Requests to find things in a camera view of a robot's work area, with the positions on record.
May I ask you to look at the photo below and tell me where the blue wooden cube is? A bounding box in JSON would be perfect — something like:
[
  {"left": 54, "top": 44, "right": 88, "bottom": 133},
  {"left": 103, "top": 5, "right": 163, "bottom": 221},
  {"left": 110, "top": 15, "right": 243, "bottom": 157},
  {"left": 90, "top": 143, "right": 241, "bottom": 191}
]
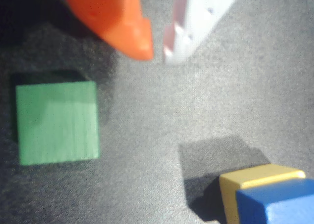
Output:
[{"left": 235, "top": 177, "right": 314, "bottom": 224}]

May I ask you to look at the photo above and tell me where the white fixed gripper finger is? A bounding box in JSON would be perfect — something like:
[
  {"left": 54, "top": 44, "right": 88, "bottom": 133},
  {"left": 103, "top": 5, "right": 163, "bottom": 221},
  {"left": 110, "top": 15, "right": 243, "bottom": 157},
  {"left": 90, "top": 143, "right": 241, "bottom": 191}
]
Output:
[{"left": 162, "top": 0, "right": 246, "bottom": 66}]

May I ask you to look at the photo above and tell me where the orange moving gripper finger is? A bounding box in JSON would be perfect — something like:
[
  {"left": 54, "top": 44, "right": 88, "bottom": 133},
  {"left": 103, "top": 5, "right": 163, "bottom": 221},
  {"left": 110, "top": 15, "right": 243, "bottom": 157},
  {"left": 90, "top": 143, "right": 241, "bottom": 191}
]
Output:
[{"left": 60, "top": 0, "right": 155, "bottom": 62}]

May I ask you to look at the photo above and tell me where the yellow wooden cube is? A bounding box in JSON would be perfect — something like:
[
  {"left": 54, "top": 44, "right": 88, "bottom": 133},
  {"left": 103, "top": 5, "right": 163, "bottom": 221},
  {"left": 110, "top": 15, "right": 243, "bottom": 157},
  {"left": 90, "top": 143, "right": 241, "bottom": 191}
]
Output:
[{"left": 218, "top": 163, "right": 307, "bottom": 224}]

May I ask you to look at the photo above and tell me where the green wooden cube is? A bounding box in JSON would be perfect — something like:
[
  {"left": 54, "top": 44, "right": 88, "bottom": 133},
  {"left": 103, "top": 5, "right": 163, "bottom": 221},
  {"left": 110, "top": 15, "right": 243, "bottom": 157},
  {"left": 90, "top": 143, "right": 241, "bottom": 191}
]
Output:
[{"left": 15, "top": 80, "right": 100, "bottom": 166}]

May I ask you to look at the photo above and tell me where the black table mat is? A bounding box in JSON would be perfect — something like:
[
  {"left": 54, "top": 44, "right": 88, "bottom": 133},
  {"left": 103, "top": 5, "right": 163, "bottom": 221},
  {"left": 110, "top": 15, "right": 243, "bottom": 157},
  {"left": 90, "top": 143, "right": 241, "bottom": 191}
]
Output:
[{"left": 0, "top": 0, "right": 314, "bottom": 224}]

